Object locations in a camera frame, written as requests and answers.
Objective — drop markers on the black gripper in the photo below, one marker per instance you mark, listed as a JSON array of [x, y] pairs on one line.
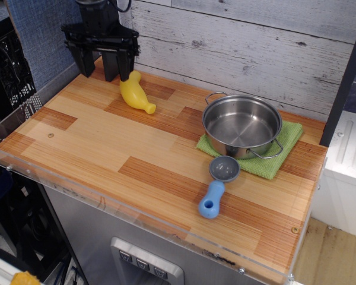
[[100, 30]]

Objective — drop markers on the yellow plastic banana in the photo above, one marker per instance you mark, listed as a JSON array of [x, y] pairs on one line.
[[134, 95]]

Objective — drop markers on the silver metal pot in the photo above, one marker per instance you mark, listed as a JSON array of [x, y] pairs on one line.
[[241, 126]]

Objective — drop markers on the black crate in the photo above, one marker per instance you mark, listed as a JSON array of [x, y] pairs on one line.
[[16, 81]]

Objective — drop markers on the clear acrylic guard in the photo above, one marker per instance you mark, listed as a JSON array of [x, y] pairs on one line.
[[116, 174]]

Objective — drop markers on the blue grey toy scoop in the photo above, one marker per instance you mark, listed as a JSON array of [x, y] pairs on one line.
[[223, 169]]

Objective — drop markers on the green cloth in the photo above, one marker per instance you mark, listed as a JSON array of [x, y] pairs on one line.
[[267, 168]]

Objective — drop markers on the silver dispenser panel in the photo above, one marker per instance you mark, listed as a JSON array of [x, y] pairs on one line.
[[138, 266]]

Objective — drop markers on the yellow black object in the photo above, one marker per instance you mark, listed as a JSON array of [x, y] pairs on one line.
[[24, 278]]

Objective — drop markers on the white aluminium box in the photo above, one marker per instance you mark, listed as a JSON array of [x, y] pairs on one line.
[[334, 202]]

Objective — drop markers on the black right post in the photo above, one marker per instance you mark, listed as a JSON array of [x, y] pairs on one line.
[[340, 100]]

